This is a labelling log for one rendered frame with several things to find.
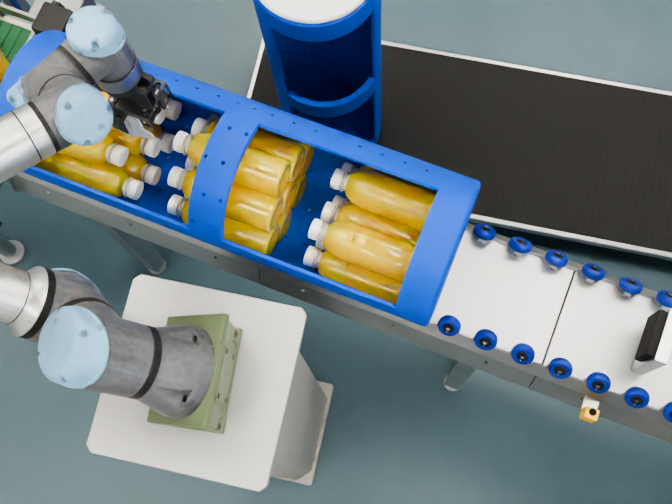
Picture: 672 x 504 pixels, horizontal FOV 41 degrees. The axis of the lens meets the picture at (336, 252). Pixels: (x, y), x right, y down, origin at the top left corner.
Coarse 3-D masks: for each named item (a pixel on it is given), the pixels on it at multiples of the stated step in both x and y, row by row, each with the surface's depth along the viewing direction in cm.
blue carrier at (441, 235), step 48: (48, 48) 164; (0, 96) 161; (192, 96) 160; (240, 96) 165; (240, 144) 155; (336, 144) 157; (96, 192) 166; (144, 192) 181; (192, 192) 157; (336, 192) 179; (288, 240) 178; (432, 240) 149; (336, 288) 160; (432, 288) 151
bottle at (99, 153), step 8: (72, 144) 166; (96, 144) 166; (104, 144) 167; (112, 144) 168; (64, 152) 168; (72, 152) 167; (80, 152) 166; (88, 152) 166; (96, 152) 166; (104, 152) 167; (80, 160) 168; (88, 160) 168; (96, 160) 167; (104, 160) 168
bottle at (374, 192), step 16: (352, 176) 163; (368, 176) 162; (384, 176) 163; (352, 192) 162; (368, 192) 161; (384, 192) 161; (400, 192) 160; (416, 192) 161; (432, 192) 162; (368, 208) 163; (384, 208) 161; (400, 208) 160; (416, 208) 160; (416, 224) 161
